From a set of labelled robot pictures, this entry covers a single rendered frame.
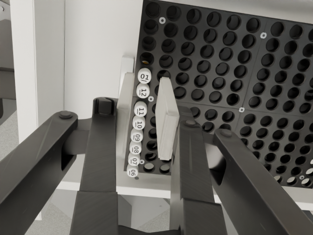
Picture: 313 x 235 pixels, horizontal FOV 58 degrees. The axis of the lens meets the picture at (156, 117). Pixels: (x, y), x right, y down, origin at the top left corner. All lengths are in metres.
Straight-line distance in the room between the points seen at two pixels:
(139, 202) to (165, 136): 1.34
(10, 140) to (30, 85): 1.21
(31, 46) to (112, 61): 0.11
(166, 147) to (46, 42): 0.16
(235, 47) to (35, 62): 0.17
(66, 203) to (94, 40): 1.28
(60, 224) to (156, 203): 0.54
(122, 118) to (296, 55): 0.20
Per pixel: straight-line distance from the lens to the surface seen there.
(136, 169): 0.30
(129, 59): 0.32
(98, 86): 0.34
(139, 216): 1.56
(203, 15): 0.26
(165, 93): 0.18
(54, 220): 1.69
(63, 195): 1.52
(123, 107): 0.15
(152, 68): 0.27
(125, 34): 0.33
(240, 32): 0.27
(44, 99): 0.28
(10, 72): 0.28
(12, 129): 1.43
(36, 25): 0.25
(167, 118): 0.15
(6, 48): 0.97
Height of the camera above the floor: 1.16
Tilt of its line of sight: 65 degrees down
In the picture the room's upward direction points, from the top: 174 degrees clockwise
